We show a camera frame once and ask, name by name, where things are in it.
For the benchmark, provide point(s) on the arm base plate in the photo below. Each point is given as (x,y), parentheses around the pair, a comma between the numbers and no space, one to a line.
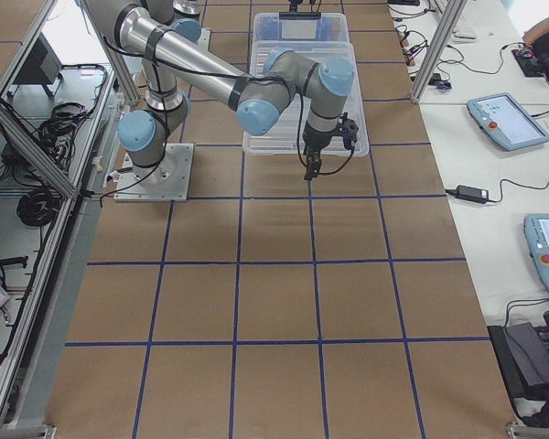
(169,182)

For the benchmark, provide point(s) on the clear plastic storage box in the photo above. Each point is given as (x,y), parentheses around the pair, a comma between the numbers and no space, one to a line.
(287,26)

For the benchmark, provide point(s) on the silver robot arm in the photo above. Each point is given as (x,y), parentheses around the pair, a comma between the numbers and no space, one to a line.
(146,30)

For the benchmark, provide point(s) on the black laptop bag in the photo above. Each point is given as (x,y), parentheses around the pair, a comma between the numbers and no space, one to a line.
(522,353)

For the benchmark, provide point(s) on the aluminium diagonal frame post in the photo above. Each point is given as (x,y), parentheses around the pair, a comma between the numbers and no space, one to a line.
(449,19)

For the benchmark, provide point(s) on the black power adapter brick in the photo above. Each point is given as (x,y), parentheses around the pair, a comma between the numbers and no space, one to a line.
(472,194)

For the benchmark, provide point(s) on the far teach pendant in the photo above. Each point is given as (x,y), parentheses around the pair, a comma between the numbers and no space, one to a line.
(506,123)

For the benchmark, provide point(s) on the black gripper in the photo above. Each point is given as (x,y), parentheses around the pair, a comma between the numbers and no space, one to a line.
(314,142)
(293,5)

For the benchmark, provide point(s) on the aluminium left frame rail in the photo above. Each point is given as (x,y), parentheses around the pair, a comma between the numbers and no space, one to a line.
(46,144)

